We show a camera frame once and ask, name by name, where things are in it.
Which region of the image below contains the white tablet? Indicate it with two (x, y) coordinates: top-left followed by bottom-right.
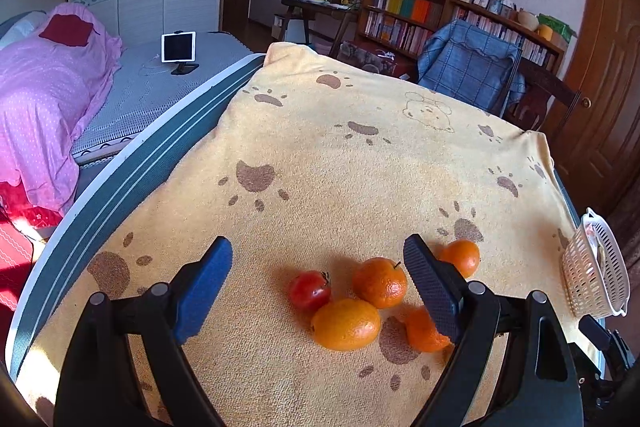
(161, 32), (197, 62)

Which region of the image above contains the pink dotted bedcover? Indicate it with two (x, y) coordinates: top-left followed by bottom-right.
(0, 3), (125, 218)

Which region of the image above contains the woven bowl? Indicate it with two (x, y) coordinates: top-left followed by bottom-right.
(516, 9), (540, 32)

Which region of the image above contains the red patterned bedding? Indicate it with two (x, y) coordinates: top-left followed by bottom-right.
(0, 182), (66, 308)

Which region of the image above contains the large smooth orange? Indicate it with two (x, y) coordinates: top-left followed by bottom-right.
(311, 298), (382, 353)

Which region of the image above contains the red tomato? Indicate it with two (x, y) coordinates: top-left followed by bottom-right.
(287, 271), (332, 313)

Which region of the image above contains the white plastic basket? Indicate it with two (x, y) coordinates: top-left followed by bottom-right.
(561, 207), (630, 319)

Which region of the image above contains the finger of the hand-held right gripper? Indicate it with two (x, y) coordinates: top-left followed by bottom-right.
(579, 316), (633, 408)

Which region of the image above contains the white storage box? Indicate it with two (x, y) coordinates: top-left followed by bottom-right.
(272, 13), (308, 42)

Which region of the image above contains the white cable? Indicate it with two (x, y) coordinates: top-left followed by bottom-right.
(140, 54), (173, 75)

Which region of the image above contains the wooden bookshelf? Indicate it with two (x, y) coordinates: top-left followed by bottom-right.
(357, 0), (571, 72)

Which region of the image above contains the bumpy orange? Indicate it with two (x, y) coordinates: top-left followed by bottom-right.
(404, 306), (453, 354)

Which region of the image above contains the green box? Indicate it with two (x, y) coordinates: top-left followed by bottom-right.
(537, 13), (573, 42)

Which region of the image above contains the dark wooden desk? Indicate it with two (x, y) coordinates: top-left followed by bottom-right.
(279, 0), (361, 58)

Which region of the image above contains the dark wooden chair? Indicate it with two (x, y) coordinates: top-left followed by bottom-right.
(500, 57), (583, 132)

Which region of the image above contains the red patterned box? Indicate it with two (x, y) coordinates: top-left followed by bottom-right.
(337, 39), (418, 82)

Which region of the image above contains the red pillow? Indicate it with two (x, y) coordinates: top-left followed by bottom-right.
(39, 13), (96, 46)

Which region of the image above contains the mandarin with stem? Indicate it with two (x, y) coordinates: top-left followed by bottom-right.
(352, 257), (409, 310)

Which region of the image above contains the small round orange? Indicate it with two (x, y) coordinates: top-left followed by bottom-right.
(439, 239), (481, 279)

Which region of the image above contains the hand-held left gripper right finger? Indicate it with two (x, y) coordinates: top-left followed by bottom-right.
(403, 234), (586, 427)

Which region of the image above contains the green striped table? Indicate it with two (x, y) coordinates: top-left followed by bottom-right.
(5, 53), (626, 383)

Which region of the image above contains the blue plaid cloth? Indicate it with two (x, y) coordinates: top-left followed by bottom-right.
(416, 19), (526, 115)

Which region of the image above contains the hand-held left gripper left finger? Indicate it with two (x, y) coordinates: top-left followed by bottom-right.
(55, 236), (234, 427)

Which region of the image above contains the brown wooden door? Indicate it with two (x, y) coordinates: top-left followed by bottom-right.
(540, 0), (640, 212)

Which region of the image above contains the yellow paw print blanket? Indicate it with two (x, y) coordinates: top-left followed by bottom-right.
(15, 42), (583, 427)

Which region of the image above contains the grey bed mattress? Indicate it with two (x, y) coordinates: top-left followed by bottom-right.
(70, 29), (256, 165)

